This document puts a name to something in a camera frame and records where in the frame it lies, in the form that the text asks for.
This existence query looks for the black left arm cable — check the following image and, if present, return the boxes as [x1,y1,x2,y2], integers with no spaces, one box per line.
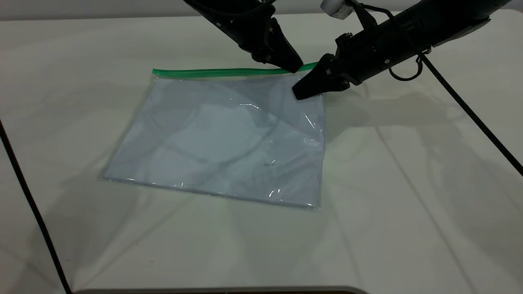
[0,120,73,294]

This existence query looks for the clear zip bag green zipper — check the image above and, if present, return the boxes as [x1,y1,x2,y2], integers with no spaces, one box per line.
[98,61,327,211]

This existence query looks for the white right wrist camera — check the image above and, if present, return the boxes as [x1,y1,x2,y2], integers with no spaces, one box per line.
[320,0,353,20]

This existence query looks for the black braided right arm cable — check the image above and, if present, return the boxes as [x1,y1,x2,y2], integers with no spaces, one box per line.
[347,0,523,177]

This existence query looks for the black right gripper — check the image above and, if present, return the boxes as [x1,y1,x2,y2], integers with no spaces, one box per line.
[291,20,423,101]

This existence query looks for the white paper stack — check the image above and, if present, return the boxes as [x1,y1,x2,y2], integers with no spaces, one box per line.
[102,76,325,207]

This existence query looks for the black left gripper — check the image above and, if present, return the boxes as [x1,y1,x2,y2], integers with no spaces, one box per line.
[183,0,304,74]

